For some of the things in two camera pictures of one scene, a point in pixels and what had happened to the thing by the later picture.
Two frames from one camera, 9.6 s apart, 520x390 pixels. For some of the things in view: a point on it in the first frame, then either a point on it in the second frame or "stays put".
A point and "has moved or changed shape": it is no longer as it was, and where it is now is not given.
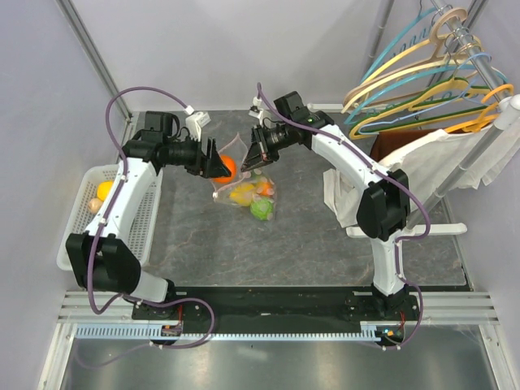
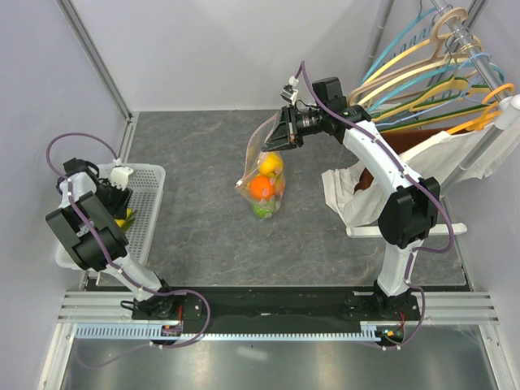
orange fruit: [231, 165] -> [261, 187]
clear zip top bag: [254, 188] has moved or changed shape
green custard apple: [262, 209] stays put
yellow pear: [242, 194] -> [271, 164]
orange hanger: [486, 117] stays put
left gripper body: [195, 162] -> [114, 197]
